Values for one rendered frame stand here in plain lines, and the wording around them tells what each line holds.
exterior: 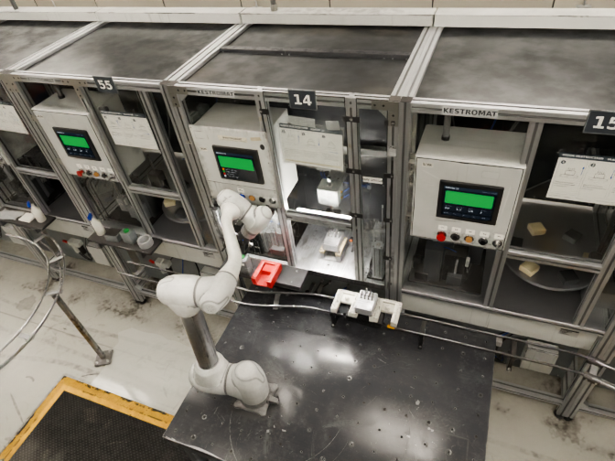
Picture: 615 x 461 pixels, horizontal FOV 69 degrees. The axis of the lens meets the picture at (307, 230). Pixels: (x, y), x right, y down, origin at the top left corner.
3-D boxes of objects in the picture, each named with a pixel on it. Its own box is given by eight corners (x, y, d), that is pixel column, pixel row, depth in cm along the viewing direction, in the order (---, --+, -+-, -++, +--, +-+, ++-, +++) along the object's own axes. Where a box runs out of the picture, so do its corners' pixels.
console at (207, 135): (210, 200, 248) (185, 127, 217) (233, 171, 267) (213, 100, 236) (278, 212, 234) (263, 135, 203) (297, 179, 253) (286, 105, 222)
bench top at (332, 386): (164, 440, 227) (161, 436, 224) (253, 284, 296) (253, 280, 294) (475, 561, 177) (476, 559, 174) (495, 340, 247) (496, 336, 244)
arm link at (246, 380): (264, 408, 223) (256, 387, 208) (231, 403, 227) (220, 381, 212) (273, 379, 234) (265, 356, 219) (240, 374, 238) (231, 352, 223)
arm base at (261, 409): (272, 420, 224) (270, 415, 220) (232, 407, 231) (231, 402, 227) (285, 388, 236) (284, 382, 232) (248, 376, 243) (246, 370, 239)
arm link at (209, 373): (229, 402, 224) (188, 396, 229) (239, 375, 237) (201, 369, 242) (191, 294, 178) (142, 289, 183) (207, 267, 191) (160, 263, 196)
